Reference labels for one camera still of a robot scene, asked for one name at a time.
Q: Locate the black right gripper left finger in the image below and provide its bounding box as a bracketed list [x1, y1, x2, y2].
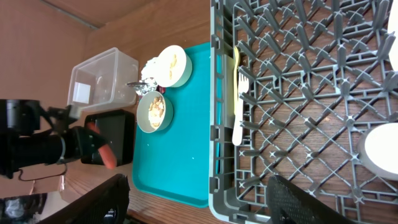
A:
[40, 174, 130, 224]

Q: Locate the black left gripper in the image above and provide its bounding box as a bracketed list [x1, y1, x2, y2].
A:
[60, 126, 108, 163]

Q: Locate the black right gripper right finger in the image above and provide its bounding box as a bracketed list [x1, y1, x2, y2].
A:
[266, 175, 352, 224]

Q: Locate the orange carrot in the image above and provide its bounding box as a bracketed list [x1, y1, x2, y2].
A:
[87, 122, 117, 169]

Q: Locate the grey bowl with rice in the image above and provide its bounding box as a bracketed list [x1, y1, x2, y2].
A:
[137, 91, 174, 133]

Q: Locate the white plastic cup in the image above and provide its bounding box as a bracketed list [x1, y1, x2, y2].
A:
[357, 123, 397, 180]

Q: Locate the white plastic fork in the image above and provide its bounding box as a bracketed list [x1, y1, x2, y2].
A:
[232, 73, 249, 146]

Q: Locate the yellow plastic spoon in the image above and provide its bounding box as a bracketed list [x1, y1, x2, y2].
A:
[233, 46, 240, 115]

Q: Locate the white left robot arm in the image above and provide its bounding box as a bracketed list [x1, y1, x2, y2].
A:
[1, 99, 108, 179]

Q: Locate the grey dishwasher rack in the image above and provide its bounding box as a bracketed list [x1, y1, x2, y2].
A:
[208, 0, 397, 223]

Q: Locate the black tray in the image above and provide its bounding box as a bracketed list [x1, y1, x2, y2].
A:
[85, 109, 135, 166]

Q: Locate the clear plastic bin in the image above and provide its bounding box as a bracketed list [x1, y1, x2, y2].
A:
[67, 47, 139, 112]

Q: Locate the crumpled foil wrapper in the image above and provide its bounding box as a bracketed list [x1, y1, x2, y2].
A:
[126, 77, 165, 97]

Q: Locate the teal plastic tray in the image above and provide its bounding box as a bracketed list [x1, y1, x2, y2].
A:
[132, 43, 211, 208]

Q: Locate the crumpled white napkin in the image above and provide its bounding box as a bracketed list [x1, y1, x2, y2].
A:
[141, 57, 159, 80]

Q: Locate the white bowl with peanuts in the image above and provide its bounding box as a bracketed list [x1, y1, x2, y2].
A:
[155, 45, 193, 88]

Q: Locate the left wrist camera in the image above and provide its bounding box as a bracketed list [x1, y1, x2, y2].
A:
[65, 105, 82, 120]

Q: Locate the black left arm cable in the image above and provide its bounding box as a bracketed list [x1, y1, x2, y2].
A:
[17, 161, 69, 183]

